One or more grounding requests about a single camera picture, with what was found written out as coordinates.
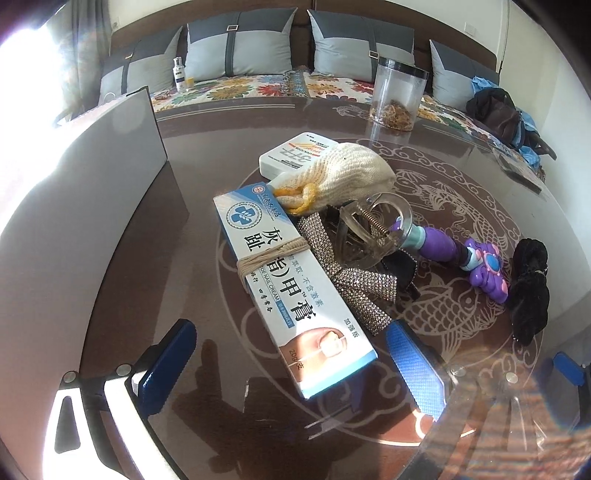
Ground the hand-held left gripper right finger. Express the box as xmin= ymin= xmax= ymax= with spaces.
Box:
xmin=387 ymin=320 xmax=555 ymax=480

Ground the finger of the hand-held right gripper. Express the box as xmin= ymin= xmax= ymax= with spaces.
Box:
xmin=549 ymin=351 xmax=591 ymax=402

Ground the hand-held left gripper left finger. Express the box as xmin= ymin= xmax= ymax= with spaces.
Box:
xmin=46 ymin=318 xmax=197 ymax=480

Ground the black fuzzy cloth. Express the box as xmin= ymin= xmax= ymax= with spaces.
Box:
xmin=509 ymin=237 xmax=551 ymax=347

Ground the rhinestone bow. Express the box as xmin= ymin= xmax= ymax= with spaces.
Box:
xmin=295 ymin=212 xmax=394 ymax=334

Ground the purple toy wand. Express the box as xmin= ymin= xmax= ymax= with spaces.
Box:
xmin=394 ymin=220 xmax=512 ymax=304

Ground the clear hair claw clip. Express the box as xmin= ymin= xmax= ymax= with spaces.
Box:
xmin=334 ymin=193 xmax=415 ymax=271

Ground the white and blue cream box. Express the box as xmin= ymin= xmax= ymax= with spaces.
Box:
xmin=213 ymin=181 xmax=379 ymax=400

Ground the cream knitted glove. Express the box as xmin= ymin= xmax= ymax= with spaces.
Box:
xmin=274 ymin=143 xmax=397 ymax=216

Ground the white cardboard box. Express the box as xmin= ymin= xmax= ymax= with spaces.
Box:
xmin=0 ymin=85 xmax=169 ymax=384

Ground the white sunscreen bottle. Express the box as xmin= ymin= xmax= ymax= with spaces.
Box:
xmin=259 ymin=132 xmax=341 ymax=182

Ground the brown patterned desktop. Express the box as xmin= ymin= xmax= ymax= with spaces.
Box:
xmin=78 ymin=90 xmax=591 ymax=480

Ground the clear plastic packet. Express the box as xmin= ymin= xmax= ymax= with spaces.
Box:
xmin=491 ymin=147 xmax=544 ymax=193

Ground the dark bag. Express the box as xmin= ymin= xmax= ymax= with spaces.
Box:
xmin=466 ymin=87 xmax=528 ymax=149

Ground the clear jar with black lid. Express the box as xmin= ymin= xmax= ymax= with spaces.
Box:
xmin=371 ymin=56 xmax=430 ymax=133

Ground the pile of dark clothes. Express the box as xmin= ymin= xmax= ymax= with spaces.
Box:
xmin=470 ymin=75 xmax=542 ymax=168

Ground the floral blanket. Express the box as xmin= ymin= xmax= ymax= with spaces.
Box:
xmin=148 ymin=65 xmax=546 ymax=182

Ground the grey two-tone cushion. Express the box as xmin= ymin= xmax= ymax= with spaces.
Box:
xmin=428 ymin=39 xmax=500 ymax=109
xmin=98 ymin=25 xmax=186 ymax=100
xmin=307 ymin=9 xmax=417 ymax=85
xmin=186 ymin=9 xmax=299 ymax=79

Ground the dark brown sofa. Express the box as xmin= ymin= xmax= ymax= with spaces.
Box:
xmin=88 ymin=0 xmax=559 ymax=162

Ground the grey curtain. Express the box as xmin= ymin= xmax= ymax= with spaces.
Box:
xmin=44 ymin=0 xmax=95 ymax=114

